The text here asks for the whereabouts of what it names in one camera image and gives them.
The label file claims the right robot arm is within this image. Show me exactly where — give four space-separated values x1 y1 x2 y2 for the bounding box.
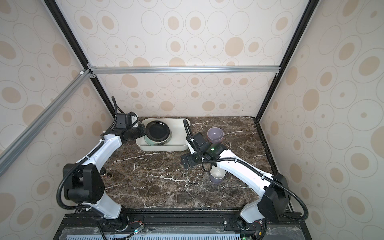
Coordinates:
181 119 309 224

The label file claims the teal flower plate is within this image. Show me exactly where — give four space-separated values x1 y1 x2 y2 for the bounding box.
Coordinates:
144 136 171 146

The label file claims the white plastic bin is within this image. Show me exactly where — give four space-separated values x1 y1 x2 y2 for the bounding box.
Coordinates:
136 119 189 152

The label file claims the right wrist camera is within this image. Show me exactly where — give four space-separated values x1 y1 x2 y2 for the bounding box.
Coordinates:
186 132 212 154

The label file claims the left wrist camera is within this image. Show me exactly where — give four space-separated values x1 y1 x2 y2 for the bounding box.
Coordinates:
114 112 138 130

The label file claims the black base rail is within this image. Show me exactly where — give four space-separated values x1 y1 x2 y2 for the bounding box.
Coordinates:
54 208 312 240

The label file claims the lavender bowl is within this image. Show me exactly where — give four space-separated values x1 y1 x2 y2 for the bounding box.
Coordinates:
207 127 224 143

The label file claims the small black knob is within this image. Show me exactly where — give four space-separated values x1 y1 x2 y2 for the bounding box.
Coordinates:
100 168 108 176

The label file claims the black plate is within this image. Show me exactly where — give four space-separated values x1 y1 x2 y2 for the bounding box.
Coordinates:
146 121 172 144

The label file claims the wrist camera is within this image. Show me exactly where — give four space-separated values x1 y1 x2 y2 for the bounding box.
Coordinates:
186 132 212 154
114 112 138 130

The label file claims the horizontal aluminium bar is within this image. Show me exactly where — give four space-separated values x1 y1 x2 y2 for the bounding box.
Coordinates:
88 66 281 74

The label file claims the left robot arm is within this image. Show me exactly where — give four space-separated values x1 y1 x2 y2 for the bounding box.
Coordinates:
56 99 146 224

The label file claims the purple grey mug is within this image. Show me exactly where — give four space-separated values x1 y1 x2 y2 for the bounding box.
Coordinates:
210 166 226 184

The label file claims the diagonal aluminium bar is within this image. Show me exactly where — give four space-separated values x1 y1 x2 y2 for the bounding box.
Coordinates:
1 70 91 175

